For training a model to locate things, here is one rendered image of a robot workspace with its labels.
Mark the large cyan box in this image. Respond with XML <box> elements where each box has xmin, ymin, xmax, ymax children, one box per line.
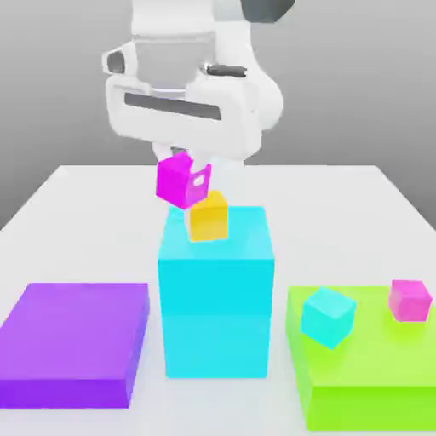
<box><xmin>157</xmin><ymin>204</ymin><xmax>276</xmax><ymax>380</ymax></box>

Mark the small yellow cube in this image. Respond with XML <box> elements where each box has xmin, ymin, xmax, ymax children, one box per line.
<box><xmin>185</xmin><ymin>189</ymin><xmax>230</xmax><ymax>244</ymax></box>

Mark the large green box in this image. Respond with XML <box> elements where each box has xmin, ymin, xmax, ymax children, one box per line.
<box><xmin>284</xmin><ymin>284</ymin><xmax>436</xmax><ymax>433</ymax></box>

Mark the small pink cube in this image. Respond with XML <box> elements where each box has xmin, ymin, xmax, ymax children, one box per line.
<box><xmin>387</xmin><ymin>278</ymin><xmax>434</xmax><ymax>324</ymax></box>

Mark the small magenta cube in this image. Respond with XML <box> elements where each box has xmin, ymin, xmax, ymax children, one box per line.
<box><xmin>155</xmin><ymin>151</ymin><xmax>213</xmax><ymax>211</ymax></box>

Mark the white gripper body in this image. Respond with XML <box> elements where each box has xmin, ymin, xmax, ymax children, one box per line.
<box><xmin>104</xmin><ymin>73</ymin><xmax>264</xmax><ymax>162</ymax></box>

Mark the large purple box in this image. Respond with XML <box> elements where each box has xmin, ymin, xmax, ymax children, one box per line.
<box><xmin>0</xmin><ymin>281</ymin><xmax>152</xmax><ymax>410</ymax></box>

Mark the small cyan cube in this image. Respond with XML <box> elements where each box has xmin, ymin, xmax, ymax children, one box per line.
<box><xmin>299</xmin><ymin>285</ymin><xmax>359</xmax><ymax>352</ymax></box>

